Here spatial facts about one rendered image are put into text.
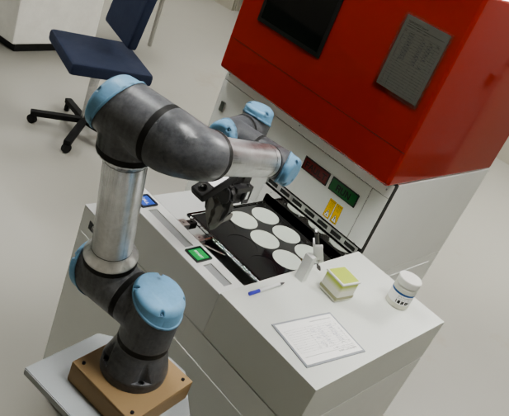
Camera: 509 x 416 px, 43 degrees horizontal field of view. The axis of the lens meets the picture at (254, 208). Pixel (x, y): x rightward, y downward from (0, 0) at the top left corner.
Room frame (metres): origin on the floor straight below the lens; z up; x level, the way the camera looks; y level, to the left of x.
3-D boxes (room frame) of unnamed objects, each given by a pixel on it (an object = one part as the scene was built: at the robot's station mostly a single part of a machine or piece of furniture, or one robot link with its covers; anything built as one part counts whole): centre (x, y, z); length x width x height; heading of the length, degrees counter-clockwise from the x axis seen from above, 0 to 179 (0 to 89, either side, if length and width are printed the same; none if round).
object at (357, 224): (2.08, -0.04, 1.02); 0.81 x 0.03 x 0.40; 55
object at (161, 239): (1.53, 0.19, 0.89); 0.55 x 0.09 x 0.14; 55
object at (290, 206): (1.97, -0.18, 0.89); 0.44 x 0.02 x 0.10; 55
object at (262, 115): (1.47, 0.08, 1.36); 0.09 x 0.08 x 0.11; 158
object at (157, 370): (1.07, 0.11, 0.93); 0.15 x 0.15 x 0.10
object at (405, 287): (1.63, -0.50, 1.01); 0.07 x 0.07 x 0.10
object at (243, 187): (1.48, 0.08, 1.20); 0.09 x 0.08 x 0.12; 145
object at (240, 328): (1.49, -0.33, 0.89); 0.62 x 0.35 x 0.14; 145
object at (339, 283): (1.54, -0.30, 1.00); 0.07 x 0.07 x 0.07; 46
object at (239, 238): (1.79, -0.07, 0.90); 0.34 x 0.34 x 0.01; 55
